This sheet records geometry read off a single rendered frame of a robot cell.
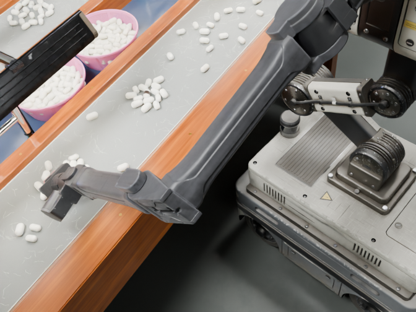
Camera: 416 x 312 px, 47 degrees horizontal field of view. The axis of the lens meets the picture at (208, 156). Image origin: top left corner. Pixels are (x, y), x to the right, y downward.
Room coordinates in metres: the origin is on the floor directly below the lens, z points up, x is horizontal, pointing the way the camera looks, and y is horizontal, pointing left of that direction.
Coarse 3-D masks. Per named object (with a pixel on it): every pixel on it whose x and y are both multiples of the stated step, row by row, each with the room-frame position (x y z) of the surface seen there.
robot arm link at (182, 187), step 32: (288, 0) 0.66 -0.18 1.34; (320, 0) 0.62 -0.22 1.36; (288, 32) 0.59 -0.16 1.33; (288, 64) 0.56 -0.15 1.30; (320, 64) 0.58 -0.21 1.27; (256, 96) 0.52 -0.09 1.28; (224, 128) 0.49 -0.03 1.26; (192, 160) 0.46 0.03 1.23; (224, 160) 0.45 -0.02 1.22; (160, 192) 0.42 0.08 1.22; (192, 192) 0.42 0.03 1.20
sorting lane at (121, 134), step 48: (240, 0) 1.54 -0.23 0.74; (192, 48) 1.32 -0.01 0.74; (240, 48) 1.27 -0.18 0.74; (192, 96) 1.09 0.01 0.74; (96, 144) 0.96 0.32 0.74; (144, 144) 0.93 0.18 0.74; (0, 192) 0.85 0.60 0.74; (0, 240) 0.69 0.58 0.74; (48, 240) 0.66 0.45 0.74; (0, 288) 0.55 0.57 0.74
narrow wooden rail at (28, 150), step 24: (192, 0) 1.56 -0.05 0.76; (168, 24) 1.45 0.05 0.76; (144, 48) 1.34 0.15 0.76; (120, 72) 1.25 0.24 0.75; (96, 96) 1.16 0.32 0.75; (48, 120) 1.08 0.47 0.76; (72, 120) 1.08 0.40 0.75; (24, 144) 0.99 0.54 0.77; (48, 144) 1.00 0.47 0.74; (0, 168) 0.92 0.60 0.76
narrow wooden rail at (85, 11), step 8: (96, 0) 1.68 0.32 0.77; (104, 0) 1.67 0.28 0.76; (112, 0) 1.70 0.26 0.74; (120, 0) 1.73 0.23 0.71; (128, 0) 1.76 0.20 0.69; (80, 8) 1.64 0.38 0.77; (88, 8) 1.63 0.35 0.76; (96, 8) 1.64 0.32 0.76; (104, 8) 1.66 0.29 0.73; (112, 8) 1.69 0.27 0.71; (120, 8) 1.72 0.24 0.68; (96, 16) 1.63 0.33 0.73; (112, 16) 1.68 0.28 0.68; (96, 24) 1.62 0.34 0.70; (0, 72) 1.35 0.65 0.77
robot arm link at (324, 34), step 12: (324, 0) 0.63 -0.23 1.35; (336, 0) 0.61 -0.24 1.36; (348, 0) 0.62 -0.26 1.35; (324, 12) 0.61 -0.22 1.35; (336, 12) 0.60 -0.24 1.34; (348, 12) 0.61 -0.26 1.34; (312, 24) 0.59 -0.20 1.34; (324, 24) 0.60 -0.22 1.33; (336, 24) 0.60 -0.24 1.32; (348, 24) 0.60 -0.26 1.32; (300, 36) 0.60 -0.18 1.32; (312, 36) 0.59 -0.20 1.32; (324, 36) 0.59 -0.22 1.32; (336, 36) 0.59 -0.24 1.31; (312, 48) 0.59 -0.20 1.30; (324, 48) 0.58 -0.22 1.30
